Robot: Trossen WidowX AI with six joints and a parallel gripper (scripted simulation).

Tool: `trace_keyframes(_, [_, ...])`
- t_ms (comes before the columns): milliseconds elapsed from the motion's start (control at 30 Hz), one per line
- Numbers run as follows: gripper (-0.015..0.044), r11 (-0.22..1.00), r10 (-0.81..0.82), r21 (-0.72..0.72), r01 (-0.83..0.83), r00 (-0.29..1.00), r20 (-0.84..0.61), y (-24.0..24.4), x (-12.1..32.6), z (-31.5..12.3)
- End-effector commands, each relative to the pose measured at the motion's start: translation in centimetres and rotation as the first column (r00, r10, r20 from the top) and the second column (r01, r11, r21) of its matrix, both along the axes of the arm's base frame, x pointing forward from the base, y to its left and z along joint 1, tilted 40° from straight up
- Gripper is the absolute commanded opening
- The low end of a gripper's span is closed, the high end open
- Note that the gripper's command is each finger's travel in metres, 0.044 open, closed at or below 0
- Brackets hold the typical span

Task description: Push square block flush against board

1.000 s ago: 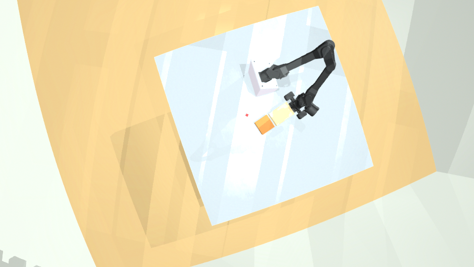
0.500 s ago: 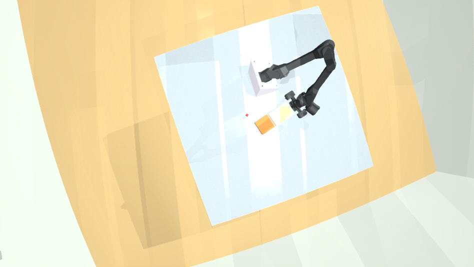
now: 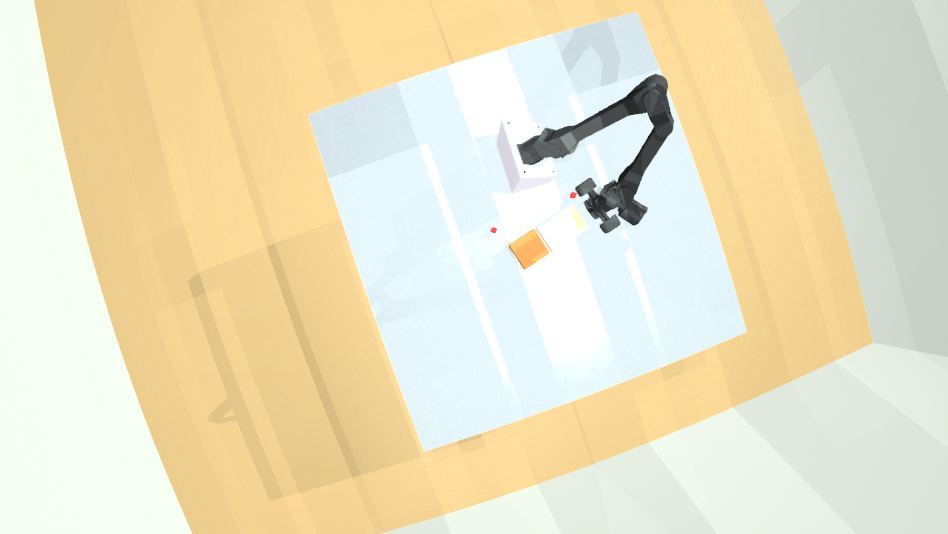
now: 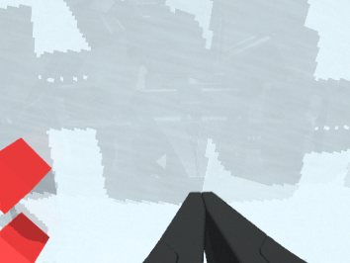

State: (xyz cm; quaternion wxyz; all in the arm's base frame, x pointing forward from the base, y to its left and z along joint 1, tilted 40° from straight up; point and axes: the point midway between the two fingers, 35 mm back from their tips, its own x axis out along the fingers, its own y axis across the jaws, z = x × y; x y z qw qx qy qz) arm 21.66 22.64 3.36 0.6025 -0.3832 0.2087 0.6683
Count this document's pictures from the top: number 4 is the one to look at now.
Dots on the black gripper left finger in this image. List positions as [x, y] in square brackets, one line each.
[183, 239]

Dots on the red square block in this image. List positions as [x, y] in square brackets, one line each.
[21, 241]
[21, 169]

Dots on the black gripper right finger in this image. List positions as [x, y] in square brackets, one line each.
[232, 238]

